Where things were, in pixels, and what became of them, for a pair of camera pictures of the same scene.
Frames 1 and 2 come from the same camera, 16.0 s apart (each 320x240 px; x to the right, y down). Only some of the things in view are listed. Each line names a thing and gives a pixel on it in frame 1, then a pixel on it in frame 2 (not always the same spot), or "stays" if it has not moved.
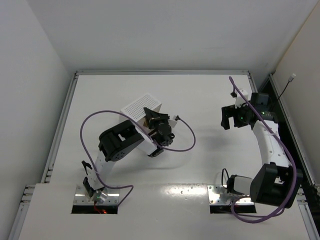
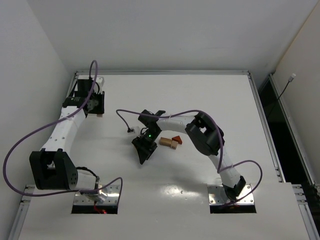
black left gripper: (155, 118) -> (99, 102)
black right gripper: (229, 115) -> (145, 145)
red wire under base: (102, 211) stays
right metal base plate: (218, 195) stays
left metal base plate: (81, 197) stays
